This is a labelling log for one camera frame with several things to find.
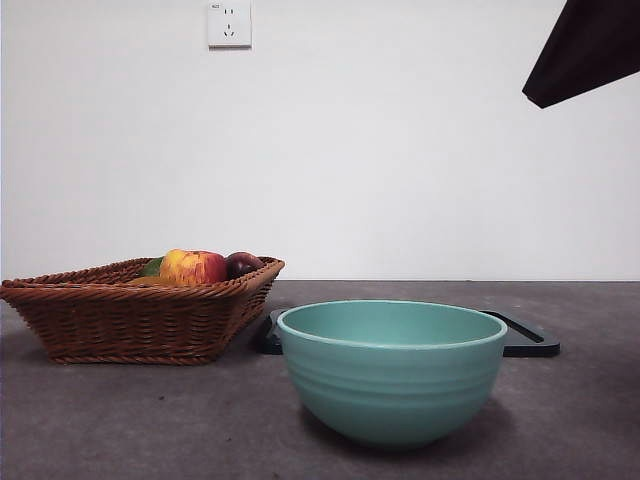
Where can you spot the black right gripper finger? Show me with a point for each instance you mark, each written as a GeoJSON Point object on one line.
{"type": "Point", "coordinates": [590, 50]}

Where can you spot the teal ribbed bowl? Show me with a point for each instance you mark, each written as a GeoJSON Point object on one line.
{"type": "Point", "coordinates": [395, 385]}

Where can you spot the brown kiwifruit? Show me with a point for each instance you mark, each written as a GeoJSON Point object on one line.
{"type": "Point", "coordinates": [150, 281]}

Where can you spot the black rectangular tray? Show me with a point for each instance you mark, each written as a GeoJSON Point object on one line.
{"type": "Point", "coordinates": [530, 340]}

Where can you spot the dark red plum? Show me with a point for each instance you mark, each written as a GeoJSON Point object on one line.
{"type": "Point", "coordinates": [242, 265]}

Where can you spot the red yellow apple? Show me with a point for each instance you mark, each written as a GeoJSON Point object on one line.
{"type": "Point", "coordinates": [192, 267]}

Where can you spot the green fruit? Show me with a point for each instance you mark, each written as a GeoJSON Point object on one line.
{"type": "Point", "coordinates": [151, 269]}

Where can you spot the brown wicker basket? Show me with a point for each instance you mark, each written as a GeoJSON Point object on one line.
{"type": "Point", "coordinates": [125, 320]}

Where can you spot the white wall socket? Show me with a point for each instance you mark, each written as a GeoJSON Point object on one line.
{"type": "Point", "coordinates": [230, 25]}

